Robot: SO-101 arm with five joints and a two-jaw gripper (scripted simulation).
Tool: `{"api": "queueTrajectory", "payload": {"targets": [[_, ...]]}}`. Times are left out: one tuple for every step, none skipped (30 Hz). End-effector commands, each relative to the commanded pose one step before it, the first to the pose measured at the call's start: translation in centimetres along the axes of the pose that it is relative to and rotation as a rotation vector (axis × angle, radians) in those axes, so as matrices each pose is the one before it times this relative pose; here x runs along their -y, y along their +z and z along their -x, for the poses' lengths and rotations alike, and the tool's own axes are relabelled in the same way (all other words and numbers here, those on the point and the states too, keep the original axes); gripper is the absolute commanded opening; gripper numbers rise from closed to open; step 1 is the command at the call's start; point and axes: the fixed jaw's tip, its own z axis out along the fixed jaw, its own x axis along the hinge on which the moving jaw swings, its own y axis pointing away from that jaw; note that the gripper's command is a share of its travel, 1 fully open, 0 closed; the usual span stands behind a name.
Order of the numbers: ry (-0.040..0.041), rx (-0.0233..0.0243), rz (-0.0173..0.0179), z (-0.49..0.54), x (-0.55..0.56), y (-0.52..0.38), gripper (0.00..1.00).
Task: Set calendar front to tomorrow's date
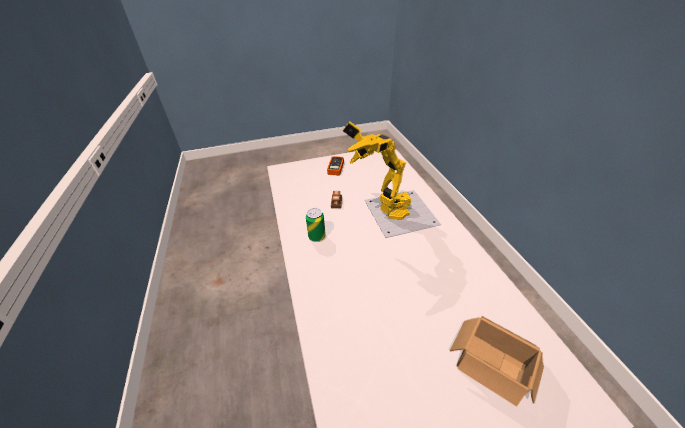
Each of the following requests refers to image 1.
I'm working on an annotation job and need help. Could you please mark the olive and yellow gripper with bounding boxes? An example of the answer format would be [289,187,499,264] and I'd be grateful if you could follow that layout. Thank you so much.
[343,122,378,164]

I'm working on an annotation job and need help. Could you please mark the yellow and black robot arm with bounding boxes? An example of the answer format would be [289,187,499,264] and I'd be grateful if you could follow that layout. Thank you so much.
[375,135,410,220]

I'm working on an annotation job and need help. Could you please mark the green drink can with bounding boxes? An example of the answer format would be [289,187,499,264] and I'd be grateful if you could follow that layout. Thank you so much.
[305,208,326,242]

